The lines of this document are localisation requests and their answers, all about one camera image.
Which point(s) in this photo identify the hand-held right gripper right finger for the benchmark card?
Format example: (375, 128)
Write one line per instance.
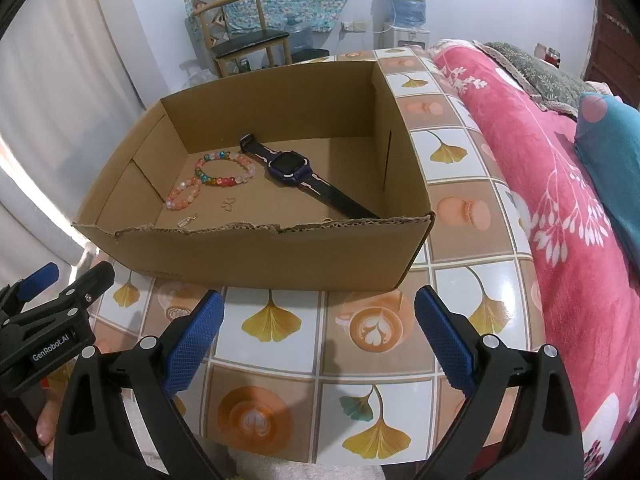
(447, 345)

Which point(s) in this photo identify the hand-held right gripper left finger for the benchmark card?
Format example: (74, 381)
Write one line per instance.
(195, 345)

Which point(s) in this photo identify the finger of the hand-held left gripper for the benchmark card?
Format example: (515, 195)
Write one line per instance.
(40, 277)
(92, 282)

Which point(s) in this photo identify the brown cardboard box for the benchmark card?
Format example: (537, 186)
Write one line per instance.
(250, 260)

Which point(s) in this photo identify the purple black smartwatch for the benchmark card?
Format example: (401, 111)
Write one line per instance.
(290, 165)

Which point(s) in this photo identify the person's left hand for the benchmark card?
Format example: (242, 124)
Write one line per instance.
(46, 420)

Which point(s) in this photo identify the patterned tablecloth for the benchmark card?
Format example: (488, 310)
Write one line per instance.
(300, 385)

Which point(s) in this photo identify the white fluffy rug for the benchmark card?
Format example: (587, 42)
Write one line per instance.
(280, 470)

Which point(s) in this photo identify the pink floral blanket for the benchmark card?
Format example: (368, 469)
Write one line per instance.
(550, 160)

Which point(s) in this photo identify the clear plastic bag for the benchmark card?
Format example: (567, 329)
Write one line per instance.
(197, 72)

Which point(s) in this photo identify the teal pillow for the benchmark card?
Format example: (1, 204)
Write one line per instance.
(615, 160)

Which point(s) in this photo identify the grey floral pillow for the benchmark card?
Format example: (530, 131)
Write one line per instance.
(540, 77)

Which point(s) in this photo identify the wooden chair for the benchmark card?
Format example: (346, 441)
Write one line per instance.
(250, 40)

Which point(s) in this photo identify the white water dispenser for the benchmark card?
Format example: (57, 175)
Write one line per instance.
(410, 40)

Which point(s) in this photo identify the black bin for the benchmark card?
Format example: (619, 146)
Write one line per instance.
(310, 55)

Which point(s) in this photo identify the brown wooden door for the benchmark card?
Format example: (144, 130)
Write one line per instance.
(615, 35)

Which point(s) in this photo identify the white wall outlet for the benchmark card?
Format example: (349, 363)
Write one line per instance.
(352, 26)

